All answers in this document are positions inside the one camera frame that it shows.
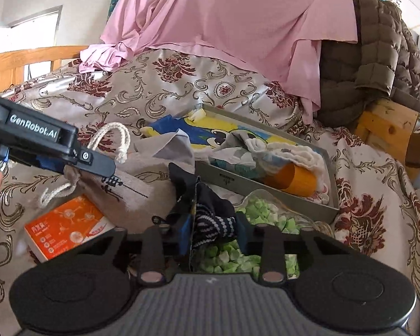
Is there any pile of green candies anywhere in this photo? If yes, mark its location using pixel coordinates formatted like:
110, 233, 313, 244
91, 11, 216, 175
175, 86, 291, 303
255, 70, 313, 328
195, 196, 309, 280

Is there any teal and white tissue pack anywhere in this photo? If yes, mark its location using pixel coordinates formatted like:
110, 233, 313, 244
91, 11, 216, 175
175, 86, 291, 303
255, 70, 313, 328
209, 147, 267, 181

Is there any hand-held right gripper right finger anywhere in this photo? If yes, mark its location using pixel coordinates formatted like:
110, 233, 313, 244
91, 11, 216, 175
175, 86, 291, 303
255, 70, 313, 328
235, 213, 340, 284

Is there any orange plastic cup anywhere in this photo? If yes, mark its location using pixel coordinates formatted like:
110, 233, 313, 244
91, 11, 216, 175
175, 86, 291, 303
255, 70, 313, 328
264, 163, 318, 198

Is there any grey box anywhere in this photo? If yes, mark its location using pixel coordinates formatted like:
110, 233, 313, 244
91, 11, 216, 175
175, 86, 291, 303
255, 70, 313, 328
182, 103, 340, 225

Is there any floral bedspread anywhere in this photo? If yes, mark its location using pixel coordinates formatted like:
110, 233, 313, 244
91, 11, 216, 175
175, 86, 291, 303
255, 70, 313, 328
0, 47, 420, 323

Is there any grey sock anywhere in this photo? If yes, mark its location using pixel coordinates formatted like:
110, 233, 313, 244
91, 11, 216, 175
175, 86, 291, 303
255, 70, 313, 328
154, 129, 195, 163

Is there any pink cloth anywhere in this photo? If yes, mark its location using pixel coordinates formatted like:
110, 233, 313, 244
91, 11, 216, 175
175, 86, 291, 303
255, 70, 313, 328
79, 0, 366, 125

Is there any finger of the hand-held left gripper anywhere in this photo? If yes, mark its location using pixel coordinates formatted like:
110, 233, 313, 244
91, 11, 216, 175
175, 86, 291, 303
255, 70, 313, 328
35, 149, 117, 178

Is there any brown quilted jacket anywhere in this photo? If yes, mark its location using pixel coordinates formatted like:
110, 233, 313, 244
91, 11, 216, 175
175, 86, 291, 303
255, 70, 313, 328
315, 0, 420, 128

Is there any orange and white medicine box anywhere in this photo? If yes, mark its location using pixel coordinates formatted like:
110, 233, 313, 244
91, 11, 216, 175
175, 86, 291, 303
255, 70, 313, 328
24, 194, 114, 263

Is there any white printed quilted cloth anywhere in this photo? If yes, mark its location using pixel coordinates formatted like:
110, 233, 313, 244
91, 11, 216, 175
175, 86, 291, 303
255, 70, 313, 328
247, 136, 331, 204

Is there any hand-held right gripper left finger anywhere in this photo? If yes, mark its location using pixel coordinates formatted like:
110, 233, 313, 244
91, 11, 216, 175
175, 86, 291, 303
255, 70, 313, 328
82, 217, 194, 285

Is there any beige drawstring bag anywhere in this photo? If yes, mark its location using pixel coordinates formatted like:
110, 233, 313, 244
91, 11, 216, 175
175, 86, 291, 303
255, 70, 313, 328
38, 122, 183, 223

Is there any cartoon print bag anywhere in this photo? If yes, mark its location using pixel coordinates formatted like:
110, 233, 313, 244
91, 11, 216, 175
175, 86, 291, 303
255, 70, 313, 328
140, 115, 302, 153

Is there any dark striped sock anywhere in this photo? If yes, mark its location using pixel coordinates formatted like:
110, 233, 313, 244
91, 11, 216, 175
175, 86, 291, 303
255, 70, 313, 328
152, 163, 239, 253

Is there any grey door frame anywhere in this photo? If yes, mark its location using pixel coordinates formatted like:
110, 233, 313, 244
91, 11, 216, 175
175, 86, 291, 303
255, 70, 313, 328
5, 5, 64, 48

